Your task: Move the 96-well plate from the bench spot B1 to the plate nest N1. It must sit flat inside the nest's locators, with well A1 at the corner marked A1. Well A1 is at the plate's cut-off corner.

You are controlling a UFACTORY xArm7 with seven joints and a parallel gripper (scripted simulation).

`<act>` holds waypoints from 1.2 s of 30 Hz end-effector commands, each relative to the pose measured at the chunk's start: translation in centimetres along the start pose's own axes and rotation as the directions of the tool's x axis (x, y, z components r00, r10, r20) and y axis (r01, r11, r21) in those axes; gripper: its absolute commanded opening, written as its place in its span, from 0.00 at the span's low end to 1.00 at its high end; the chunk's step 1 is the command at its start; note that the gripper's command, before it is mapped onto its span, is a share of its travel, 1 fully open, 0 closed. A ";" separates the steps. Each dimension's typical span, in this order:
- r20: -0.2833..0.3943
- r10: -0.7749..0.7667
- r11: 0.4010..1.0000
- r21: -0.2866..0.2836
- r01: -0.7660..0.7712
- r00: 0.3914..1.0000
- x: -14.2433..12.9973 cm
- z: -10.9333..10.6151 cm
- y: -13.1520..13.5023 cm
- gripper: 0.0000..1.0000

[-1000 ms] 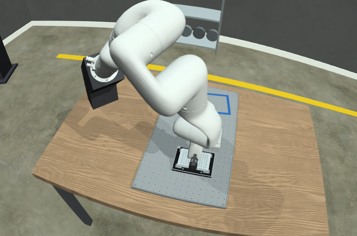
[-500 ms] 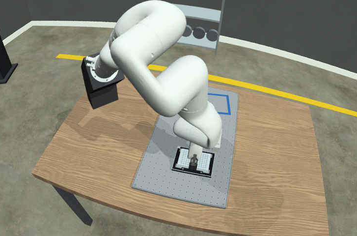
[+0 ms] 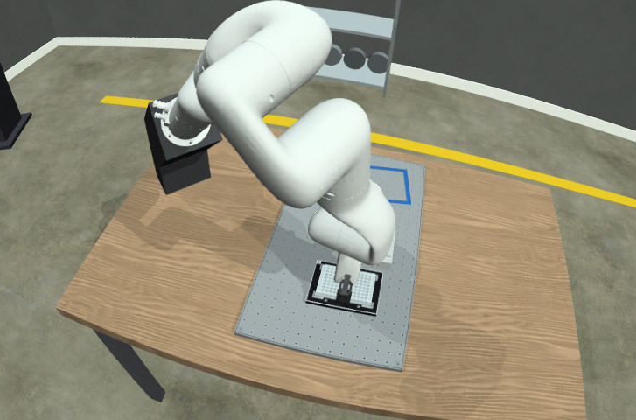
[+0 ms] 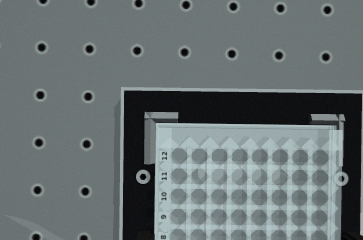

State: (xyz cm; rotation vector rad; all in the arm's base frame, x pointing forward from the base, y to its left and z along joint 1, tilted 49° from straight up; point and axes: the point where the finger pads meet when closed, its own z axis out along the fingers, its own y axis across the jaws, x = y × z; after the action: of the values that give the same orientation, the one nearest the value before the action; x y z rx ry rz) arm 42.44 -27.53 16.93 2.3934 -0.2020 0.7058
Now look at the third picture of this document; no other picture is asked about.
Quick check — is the blue tape outline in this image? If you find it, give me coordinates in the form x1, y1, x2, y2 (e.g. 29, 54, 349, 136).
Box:
370, 165, 411, 205

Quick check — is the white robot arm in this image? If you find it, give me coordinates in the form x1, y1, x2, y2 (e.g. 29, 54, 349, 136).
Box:
152, 0, 395, 271

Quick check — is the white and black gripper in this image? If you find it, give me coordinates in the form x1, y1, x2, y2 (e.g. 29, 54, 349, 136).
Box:
334, 253, 362, 303

